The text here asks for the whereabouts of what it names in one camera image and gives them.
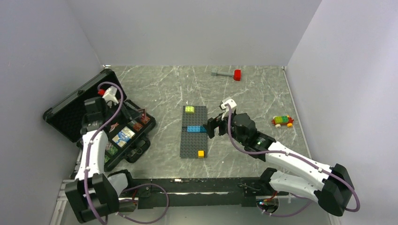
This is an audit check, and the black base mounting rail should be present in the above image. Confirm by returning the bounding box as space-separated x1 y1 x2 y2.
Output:
122 177 275 209

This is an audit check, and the grey lego baseplate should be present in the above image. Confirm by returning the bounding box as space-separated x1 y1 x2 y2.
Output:
182 105 207 127
179 127 208 158

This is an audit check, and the lime green lego brick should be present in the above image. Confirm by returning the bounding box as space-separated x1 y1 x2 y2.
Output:
184 106 195 113

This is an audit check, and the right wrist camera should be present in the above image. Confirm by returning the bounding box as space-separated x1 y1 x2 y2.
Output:
220 97 237 113

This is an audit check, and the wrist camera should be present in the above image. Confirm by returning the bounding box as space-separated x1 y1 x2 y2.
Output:
220 97 237 113
98 86 119 107

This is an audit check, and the red triangular dealer button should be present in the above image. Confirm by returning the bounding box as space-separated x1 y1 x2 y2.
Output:
138 108 150 124

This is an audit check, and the grey cylinder tool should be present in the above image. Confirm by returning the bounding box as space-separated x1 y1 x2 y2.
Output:
211 71 234 77

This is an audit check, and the lower grey lego baseplate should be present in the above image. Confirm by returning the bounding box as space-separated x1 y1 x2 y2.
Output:
179 127 208 158

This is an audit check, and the blue texas holdem card box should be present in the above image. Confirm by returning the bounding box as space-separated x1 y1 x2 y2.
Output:
112 127 136 148

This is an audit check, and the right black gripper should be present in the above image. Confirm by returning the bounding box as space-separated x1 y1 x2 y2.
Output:
203 109 247 146

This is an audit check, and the red playing card deck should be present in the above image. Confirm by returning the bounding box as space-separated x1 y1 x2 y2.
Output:
108 122 119 132

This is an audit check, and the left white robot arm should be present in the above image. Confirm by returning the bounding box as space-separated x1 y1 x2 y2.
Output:
65 97 135 225

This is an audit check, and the dark blue lego brick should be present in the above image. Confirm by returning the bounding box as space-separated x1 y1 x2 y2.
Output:
200 126 207 133

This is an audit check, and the green striped chip stack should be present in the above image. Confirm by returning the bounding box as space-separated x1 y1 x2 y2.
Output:
106 142 119 157

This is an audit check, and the light blue lego brick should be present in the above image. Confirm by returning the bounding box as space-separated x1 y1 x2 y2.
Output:
187 126 201 133

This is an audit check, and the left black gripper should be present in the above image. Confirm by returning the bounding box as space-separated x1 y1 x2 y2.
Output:
102 99 142 126

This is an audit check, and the red block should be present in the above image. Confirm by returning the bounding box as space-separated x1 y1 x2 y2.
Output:
233 69 241 81

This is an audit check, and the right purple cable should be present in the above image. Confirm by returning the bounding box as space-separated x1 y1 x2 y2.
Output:
224 103 361 218

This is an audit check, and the black poker chip case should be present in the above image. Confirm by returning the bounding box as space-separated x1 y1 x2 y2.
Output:
43 69 156 172

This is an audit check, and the small yellow lego brick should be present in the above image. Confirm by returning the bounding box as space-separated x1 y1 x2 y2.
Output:
198 150 205 158

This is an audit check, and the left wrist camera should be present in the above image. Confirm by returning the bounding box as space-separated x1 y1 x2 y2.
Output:
98 86 119 107

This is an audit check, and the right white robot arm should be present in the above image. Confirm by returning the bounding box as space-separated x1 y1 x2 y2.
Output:
203 113 360 217

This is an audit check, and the colourful lego toy car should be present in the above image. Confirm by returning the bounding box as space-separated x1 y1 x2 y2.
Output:
271 115 294 128

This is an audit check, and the upper grey lego baseplate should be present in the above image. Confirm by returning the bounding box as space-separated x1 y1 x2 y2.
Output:
182 105 207 127

